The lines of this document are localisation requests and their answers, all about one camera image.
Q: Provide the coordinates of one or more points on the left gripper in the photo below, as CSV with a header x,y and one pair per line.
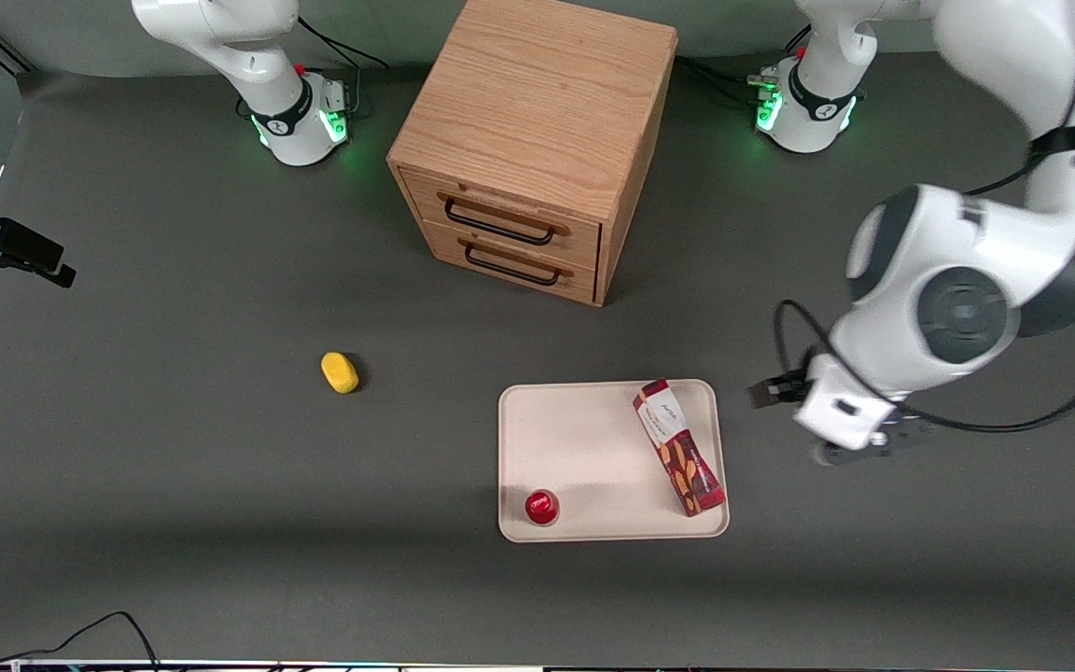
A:
x,y
768,393

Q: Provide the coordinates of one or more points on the red cookie box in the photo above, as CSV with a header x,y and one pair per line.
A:
x,y
677,448

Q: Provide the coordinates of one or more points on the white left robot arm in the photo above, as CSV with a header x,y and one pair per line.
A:
x,y
967,317

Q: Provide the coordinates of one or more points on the white rectangular tray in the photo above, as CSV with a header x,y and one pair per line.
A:
x,y
584,448

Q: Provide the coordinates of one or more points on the wooden drawer front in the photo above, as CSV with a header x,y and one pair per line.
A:
x,y
449,247
425,201

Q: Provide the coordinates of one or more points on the wooden drawer cabinet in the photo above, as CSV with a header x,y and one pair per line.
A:
x,y
537,93

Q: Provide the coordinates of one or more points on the yellow oval sponge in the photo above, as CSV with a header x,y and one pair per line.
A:
x,y
340,371

